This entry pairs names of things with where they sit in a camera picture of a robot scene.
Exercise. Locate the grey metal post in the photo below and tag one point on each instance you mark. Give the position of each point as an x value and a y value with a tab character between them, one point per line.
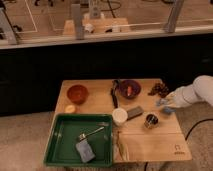
170	26
77	20

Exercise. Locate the small yellow round fruit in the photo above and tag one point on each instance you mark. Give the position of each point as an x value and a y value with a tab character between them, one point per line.
70	109

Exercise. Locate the orange carrot toy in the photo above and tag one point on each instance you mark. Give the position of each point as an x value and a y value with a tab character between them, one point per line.
129	91

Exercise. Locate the dark grape bunch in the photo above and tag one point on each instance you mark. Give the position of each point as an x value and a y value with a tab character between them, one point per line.
159	89

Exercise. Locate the grey metal post right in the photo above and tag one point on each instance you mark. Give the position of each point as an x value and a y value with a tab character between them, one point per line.
170	26

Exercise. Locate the orange-brown bowl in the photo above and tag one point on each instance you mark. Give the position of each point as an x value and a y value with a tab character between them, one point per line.
77	94

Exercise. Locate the green plastic tray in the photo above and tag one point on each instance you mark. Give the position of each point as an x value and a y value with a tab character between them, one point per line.
61	148

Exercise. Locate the light wooden table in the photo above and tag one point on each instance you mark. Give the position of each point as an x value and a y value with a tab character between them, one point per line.
164	142

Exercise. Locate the metal spoon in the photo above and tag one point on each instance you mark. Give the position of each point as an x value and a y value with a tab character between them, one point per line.
85	135

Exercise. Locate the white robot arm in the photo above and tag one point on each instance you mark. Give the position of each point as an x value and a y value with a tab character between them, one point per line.
201	90

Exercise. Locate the white cup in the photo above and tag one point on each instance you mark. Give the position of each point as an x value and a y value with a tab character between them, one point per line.
119	116

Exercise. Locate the light blue towel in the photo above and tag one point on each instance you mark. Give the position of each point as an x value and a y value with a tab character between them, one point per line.
163	106

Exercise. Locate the blue-grey sponge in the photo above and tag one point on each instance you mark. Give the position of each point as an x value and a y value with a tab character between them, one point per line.
85	151

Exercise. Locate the black brush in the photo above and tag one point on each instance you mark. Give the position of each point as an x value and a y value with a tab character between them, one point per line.
113	93

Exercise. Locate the grey metal post left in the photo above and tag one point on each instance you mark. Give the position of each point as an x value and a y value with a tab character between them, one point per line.
77	20

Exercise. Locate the yellowish utensil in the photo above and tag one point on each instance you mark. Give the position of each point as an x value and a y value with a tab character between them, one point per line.
123	149

